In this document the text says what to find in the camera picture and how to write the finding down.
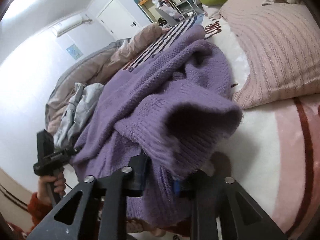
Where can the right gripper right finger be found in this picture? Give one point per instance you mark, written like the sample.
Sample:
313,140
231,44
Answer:
222,209

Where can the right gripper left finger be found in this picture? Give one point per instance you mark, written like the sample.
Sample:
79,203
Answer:
96,208

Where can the purple knitted cardigan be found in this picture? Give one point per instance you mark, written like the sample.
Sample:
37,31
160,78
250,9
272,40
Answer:
175,107

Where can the person left hand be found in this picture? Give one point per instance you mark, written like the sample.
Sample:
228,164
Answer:
48,185

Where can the grey shirt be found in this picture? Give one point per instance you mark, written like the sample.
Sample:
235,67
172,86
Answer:
79,110

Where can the striped bed blanket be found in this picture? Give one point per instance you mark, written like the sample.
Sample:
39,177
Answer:
275,150

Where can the pink grey duvet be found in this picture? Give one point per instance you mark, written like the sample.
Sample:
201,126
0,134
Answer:
98,67

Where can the white air conditioner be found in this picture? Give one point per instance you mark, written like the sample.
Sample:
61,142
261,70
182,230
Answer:
69,24

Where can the white door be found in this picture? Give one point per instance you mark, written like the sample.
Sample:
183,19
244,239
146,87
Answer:
118,21

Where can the pink ribbed pillow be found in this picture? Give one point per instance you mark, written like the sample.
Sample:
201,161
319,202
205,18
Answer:
281,42

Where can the white pillow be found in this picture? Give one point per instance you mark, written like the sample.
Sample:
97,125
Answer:
212,11

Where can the yellow shelf cabinet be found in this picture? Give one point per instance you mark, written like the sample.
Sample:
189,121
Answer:
149,8

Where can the blue wall poster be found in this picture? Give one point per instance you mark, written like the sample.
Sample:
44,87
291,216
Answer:
74,51

